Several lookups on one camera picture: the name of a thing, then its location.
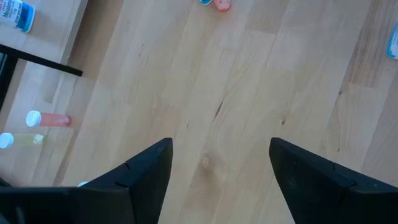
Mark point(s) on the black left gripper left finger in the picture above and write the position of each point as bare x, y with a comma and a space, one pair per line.
143, 186

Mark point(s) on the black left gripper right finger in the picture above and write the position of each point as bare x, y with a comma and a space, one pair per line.
311, 186

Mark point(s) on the white melatonin bottle blue label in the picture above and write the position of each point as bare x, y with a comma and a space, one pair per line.
393, 43
205, 2
15, 15

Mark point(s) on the pink pill vial white cap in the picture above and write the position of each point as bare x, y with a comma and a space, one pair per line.
53, 119
222, 4

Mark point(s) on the wooden shelf black metal frame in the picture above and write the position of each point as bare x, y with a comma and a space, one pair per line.
53, 31

